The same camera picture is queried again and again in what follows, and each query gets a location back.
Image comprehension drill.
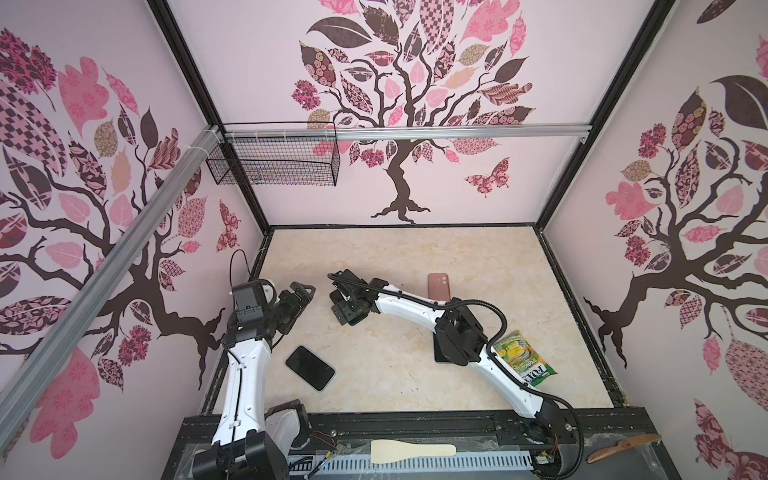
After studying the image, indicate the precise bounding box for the pink phone case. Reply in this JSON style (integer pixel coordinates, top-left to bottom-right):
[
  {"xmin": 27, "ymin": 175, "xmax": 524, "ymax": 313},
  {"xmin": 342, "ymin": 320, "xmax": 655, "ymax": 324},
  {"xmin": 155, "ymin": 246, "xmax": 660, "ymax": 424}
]
[{"xmin": 427, "ymin": 273, "xmax": 452, "ymax": 302}]

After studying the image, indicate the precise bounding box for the purple smartphone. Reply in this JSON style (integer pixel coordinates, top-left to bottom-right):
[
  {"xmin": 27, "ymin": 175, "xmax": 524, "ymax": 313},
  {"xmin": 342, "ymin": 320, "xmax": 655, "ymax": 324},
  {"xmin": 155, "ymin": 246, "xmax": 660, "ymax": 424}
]
[{"xmin": 433, "ymin": 335, "xmax": 467, "ymax": 366}]

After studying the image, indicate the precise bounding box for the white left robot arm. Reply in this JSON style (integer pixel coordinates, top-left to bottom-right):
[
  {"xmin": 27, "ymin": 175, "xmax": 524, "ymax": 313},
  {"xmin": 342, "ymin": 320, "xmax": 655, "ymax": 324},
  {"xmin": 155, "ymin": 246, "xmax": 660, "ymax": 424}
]
[{"xmin": 192, "ymin": 279, "xmax": 315, "ymax": 479}]

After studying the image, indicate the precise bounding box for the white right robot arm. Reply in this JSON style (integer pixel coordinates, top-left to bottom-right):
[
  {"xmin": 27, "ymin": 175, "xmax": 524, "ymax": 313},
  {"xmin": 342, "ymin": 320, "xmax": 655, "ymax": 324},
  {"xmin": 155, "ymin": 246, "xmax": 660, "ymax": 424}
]
[{"xmin": 328, "ymin": 269, "xmax": 585, "ymax": 479}]

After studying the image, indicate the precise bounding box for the black smartphone on table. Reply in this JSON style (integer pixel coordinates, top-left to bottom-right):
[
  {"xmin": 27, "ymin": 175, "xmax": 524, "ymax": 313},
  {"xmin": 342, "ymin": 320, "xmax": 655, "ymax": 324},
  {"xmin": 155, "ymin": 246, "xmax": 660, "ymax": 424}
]
[{"xmin": 285, "ymin": 346, "xmax": 335, "ymax": 391}]

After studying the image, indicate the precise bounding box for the beige wooden spatula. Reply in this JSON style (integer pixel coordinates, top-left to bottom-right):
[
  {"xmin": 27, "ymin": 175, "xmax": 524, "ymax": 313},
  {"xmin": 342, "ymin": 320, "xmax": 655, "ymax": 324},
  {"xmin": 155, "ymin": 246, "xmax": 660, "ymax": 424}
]
[{"xmin": 370, "ymin": 439, "xmax": 457, "ymax": 465}]

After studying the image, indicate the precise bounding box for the green candy bag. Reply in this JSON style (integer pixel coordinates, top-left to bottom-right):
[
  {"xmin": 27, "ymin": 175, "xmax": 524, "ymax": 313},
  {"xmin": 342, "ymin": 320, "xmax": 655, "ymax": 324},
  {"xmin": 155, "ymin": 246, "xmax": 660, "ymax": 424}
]
[{"xmin": 493, "ymin": 330, "xmax": 557, "ymax": 387}]

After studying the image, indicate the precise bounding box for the brown wooden utensil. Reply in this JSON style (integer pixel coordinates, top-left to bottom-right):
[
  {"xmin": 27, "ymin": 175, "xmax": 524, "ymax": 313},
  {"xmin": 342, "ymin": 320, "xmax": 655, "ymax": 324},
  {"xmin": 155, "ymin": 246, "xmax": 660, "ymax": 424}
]
[{"xmin": 586, "ymin": 434, "xmax": 662, "ymax": 464}]

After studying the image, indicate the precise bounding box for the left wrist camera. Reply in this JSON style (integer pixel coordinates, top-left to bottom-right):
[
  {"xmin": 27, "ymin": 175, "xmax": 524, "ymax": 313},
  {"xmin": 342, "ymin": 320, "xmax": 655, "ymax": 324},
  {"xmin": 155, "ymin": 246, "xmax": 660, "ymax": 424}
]
[{"xmin": 228, "ymin": 279, "xmax": 274, "ymax": 327}]

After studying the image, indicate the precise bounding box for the black wire basket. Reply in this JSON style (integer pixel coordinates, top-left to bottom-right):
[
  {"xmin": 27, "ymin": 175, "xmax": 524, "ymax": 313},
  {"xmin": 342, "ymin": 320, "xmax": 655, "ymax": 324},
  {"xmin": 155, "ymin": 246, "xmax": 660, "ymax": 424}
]
[{"xmin": 206, "ymin": 120, "xmax": 341, "ymax": 187}]

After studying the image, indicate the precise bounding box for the black corrugated cable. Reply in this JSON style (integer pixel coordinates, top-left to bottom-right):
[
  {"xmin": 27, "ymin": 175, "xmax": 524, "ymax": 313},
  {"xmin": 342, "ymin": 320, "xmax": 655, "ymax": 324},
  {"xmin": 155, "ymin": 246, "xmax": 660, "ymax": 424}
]
[{"xmin": 328, "ymin": 272, "xmax": 584, "ymax": 480}]

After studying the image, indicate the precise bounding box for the white slotted cable duct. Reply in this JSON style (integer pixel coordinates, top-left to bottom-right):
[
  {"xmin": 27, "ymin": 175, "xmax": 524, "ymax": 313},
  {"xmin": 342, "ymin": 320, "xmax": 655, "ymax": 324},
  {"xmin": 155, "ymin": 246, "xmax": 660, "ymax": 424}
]
[{"xmin": 289, "ymin": 451, "xmax": 533, "ymax": 479}]

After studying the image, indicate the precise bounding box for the aluminium rail back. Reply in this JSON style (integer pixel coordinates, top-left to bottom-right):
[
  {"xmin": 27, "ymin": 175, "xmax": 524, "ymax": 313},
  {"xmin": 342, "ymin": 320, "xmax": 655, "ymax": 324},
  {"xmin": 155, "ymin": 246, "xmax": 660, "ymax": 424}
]
[{"xmin": 225, "ymin": 123, "xmax": 592, "ymax": 141}]

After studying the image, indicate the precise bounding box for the aluminium rail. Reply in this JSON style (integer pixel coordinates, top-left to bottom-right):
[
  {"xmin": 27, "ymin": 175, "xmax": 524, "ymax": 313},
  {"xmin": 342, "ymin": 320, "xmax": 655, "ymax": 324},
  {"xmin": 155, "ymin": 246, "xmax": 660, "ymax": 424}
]
[
  {"xmin": 225, "ymin": 123, "xmax": 592, "ymax": 141},
  {"xmin": 1, "ymin": 125, "xmax": 221, "ymax": 447}
]

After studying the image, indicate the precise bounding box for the aluminium rail left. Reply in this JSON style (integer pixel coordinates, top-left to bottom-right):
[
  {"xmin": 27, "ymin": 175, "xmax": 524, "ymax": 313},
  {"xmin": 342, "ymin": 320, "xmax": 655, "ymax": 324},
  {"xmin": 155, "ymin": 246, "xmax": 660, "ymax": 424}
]
[{"xmin": 1, "ymin": 125, "xmax": 221, "ymax": 447}]

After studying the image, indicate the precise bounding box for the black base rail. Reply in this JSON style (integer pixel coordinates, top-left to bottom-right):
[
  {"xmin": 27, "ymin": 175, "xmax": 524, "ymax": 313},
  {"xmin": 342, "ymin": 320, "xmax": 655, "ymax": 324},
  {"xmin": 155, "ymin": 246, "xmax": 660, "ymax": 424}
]
[{"xmin": 161, "ymin": 407, "xmax": 679, "ymax": 480}]

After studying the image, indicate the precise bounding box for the black vertical frame post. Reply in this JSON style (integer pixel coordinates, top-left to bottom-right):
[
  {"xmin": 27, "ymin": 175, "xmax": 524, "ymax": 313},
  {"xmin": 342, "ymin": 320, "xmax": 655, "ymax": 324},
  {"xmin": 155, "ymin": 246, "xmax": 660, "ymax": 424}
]
[{"xmin": 147, "ymin": 0, "xmax": 271, "ymax": 235}]

